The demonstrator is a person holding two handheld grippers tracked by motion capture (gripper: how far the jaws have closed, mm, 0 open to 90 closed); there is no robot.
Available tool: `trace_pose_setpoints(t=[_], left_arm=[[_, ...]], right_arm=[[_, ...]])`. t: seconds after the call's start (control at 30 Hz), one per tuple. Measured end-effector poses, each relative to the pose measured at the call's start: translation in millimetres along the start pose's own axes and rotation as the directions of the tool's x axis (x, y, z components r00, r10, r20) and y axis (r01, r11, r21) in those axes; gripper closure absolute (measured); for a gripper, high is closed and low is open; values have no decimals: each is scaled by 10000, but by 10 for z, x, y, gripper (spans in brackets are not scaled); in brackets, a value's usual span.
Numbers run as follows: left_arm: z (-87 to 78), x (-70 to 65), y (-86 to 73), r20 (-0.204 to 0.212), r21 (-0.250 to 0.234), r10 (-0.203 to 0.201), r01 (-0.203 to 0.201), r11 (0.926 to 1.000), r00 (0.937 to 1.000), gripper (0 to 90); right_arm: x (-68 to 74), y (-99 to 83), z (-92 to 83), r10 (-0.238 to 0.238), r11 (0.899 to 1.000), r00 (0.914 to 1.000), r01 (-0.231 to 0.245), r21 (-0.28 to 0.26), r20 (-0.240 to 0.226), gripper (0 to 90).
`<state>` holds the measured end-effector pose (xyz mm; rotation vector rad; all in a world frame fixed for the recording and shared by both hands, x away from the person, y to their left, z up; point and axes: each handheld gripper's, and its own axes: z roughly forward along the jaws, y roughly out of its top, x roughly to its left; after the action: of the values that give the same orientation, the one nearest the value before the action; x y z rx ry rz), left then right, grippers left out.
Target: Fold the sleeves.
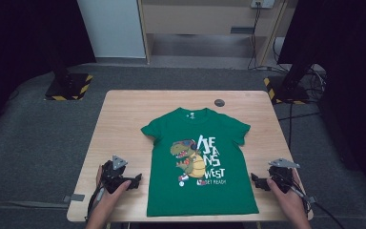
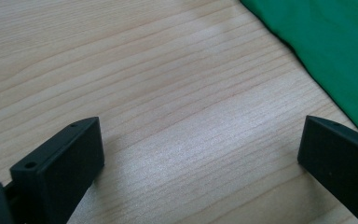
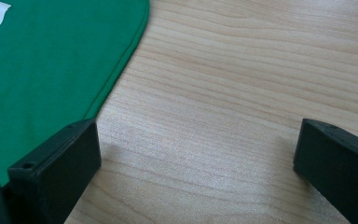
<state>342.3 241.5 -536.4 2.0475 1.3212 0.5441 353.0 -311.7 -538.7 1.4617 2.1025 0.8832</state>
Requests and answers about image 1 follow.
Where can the white wall socket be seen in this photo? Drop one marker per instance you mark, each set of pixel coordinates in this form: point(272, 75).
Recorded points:
point(263, 3)

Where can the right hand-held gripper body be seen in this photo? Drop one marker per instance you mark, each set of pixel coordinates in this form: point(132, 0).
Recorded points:
point(281, 178)

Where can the grey rectangular label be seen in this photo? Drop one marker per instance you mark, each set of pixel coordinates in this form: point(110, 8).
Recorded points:
point(242, 30)

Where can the grey tape piece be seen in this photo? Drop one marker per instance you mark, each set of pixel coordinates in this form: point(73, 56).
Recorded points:
point(312, 199)
point(76, 197)

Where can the grey round table grommet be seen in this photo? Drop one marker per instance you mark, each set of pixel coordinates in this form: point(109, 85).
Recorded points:
point(219, 102)

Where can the person's left hand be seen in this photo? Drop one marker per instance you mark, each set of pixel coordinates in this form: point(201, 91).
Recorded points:
point(114, 198)

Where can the black curtain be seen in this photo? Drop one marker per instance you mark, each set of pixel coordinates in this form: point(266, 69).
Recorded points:
point(19, 47)
point(352, 79)

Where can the green printed t-shirt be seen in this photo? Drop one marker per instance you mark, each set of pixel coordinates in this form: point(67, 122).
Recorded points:
point(203, 191)

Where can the black stand with striped base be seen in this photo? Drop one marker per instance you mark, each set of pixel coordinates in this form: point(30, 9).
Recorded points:
point(66, 87)
point(286, 90)

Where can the person's right hand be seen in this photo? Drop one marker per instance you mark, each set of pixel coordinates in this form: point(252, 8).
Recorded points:
point(286, 200)

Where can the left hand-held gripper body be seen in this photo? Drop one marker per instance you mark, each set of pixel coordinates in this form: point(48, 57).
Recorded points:
point(114, 178)

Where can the white panel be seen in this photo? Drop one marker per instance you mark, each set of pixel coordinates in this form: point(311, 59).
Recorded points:
point(114, 28)

